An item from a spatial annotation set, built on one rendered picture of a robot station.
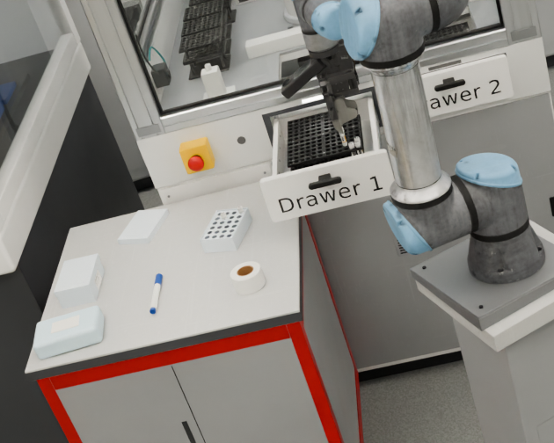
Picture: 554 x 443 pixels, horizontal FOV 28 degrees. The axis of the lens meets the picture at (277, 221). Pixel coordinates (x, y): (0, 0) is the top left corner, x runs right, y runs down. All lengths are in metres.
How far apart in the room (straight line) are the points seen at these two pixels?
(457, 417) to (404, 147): 1.25
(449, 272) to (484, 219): 0.19
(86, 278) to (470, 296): 0.91
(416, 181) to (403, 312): 1.09
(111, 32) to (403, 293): 1.06
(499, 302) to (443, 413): 1.01
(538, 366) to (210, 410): 0.73
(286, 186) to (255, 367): 0.40
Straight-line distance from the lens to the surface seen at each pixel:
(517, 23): 2.69
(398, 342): 3.14
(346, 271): 2.98
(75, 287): 2.57
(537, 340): 2.24
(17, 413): 3.15
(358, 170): 2.43
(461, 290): 2.18
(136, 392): 2.49
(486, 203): 2.09
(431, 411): 3.11
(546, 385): 2.32
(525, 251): 2.17
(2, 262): 2.75
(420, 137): 1.98
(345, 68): 2.42
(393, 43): 1.87
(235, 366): 2.42
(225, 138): 2.77
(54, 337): 2.45
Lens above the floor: 2.10
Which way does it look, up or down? 31 degrees down
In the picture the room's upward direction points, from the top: 19 degrees counter-clockwise
